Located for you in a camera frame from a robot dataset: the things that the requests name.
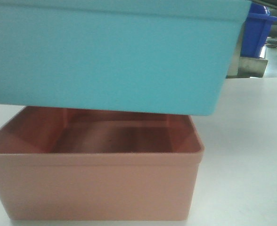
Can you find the stainless steel shelf rack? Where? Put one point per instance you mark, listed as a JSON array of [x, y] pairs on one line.
[[245, 67]]

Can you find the blue crate at far right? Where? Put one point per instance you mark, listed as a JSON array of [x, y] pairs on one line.
[[256, 30]]

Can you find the light blue plastic box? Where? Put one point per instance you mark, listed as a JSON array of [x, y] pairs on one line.
[[156, 56]]

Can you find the pink plastic box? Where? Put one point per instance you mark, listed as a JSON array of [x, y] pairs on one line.
[[73, 164]]

